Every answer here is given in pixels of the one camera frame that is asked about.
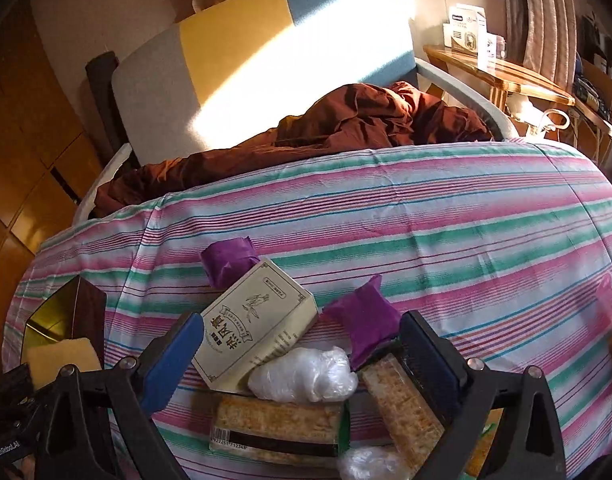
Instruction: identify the grey yellow blue headboard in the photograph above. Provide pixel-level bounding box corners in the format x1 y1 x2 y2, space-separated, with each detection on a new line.
110 0 423 171

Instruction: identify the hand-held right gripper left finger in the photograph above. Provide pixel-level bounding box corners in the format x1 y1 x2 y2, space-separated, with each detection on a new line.
36 311 205 480

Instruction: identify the purple foil packet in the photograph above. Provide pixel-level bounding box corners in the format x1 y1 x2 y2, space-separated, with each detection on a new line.
322 275 403 372
201 240 261 289

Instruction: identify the white bed side rail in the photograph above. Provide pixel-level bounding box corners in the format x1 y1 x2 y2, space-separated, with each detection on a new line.
74 142 132 219

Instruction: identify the gold metal tin box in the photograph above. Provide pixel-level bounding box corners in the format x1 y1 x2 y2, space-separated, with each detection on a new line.
22 275 107 392

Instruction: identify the wooden wardrobe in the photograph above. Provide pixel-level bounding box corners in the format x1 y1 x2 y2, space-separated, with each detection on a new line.
0 0 107 261

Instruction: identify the yellow sponge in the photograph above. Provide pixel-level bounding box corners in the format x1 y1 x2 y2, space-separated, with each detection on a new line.
26 337 102 391

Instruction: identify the cluttered storage shelf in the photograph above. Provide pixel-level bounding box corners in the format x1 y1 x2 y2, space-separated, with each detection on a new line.
571 10 612 172

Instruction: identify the striped bed sheet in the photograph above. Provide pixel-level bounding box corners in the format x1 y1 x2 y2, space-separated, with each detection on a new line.
0 139 612 480

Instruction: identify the clear plastic bag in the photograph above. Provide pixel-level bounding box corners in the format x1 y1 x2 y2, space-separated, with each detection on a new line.
248 346 359 404

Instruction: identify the small white box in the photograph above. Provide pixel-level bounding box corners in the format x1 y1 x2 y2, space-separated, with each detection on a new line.
486 32 508 70

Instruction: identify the wooden side table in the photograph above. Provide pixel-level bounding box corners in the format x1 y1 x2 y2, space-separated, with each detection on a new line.
423 44 578 127

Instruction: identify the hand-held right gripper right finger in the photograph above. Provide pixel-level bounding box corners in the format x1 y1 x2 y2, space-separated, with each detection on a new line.
398 310 567 480

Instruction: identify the white cable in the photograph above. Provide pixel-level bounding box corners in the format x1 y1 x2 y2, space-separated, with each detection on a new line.
507 94 573 137

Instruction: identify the white product box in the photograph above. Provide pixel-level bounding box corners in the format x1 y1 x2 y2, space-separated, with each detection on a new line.
442 4 490 69

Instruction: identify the crumpled white plastic wrap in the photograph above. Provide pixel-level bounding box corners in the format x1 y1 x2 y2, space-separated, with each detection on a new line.
336 444 413 480

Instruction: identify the brown blanket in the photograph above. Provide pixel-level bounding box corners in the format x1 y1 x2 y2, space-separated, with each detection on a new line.
93 80 495 219

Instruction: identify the cream printed cardboard box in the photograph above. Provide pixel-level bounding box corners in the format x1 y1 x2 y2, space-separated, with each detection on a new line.
191 257 320 394

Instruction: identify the beige striped curtain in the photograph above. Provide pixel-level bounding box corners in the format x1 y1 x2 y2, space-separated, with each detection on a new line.
506 0 580 92

